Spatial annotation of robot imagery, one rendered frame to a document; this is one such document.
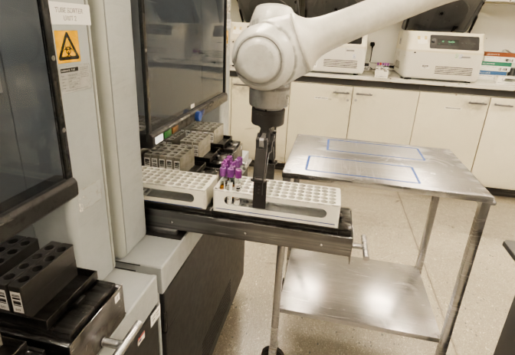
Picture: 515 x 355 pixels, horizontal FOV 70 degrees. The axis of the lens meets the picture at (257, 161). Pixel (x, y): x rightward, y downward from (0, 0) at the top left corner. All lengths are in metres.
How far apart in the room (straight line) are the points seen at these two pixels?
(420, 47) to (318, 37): 2.57
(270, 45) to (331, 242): 0.48
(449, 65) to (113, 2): 2.76
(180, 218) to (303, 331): 1.00
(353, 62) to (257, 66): 2.56
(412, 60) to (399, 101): 0.33
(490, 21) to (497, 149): 1.15
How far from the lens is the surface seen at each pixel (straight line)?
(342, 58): 3.10
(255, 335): 1.72
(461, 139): 3.36
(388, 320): 1.48
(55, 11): 0.64
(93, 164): 0.72
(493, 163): 3.49
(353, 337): 1.79
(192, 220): 0.90
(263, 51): 0.57
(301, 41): 0.61
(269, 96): 0.78
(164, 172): 0.99
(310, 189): 0.90
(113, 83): 0.76
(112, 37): 0.76
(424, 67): 3.18
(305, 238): 0.86
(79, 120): 0.68
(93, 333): 0.67
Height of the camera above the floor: 1.24
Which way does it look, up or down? 20 degrees down
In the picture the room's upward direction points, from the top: 3 degrees clockwise
